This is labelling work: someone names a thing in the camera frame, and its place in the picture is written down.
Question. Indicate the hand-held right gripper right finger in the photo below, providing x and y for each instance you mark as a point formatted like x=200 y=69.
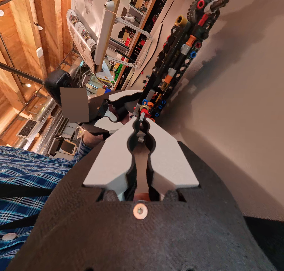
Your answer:
x=170 y=164

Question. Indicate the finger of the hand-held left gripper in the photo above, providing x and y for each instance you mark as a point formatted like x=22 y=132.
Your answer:
x=124 y=94
x=108 y=125

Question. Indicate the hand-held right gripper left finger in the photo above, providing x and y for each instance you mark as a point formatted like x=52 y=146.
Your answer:
x=111 y=164

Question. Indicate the black lego technic chassis model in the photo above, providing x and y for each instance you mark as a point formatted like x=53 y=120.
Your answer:
x=177 y=54

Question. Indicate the lego instruction booklet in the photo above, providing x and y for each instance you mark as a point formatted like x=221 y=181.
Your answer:
x=82 y=36

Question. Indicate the person's left hand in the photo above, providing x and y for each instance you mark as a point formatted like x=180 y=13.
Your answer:
x=93 y=140

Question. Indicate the green storage bin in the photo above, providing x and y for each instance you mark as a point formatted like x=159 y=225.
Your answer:
x=118 y=68

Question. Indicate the white paper with yellow print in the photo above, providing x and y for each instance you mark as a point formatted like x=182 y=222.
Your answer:
x=105 y=75

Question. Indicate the pale booklet holder board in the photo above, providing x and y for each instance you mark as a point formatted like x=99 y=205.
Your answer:
x=104 y=36

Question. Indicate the ceiling vent grille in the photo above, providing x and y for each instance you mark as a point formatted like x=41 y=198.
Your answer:
x=27 y=128

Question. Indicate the white ceiling sensor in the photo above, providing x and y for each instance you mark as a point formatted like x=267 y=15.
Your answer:
x=39 y=52

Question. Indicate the storage shelf unit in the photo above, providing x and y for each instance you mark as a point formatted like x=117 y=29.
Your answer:
x=142 y=7

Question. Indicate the blue plaid shirt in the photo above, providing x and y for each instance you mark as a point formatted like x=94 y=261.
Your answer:
x=22 y=205

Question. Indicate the blue jeans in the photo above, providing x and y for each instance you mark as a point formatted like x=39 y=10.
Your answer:
x=266 y=242

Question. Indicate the pale stand base plate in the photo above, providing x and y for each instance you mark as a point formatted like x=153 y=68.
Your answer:
x=146 y=54

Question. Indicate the silver ventilation duct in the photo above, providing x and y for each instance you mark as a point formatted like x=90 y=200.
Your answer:
x=44 y=116

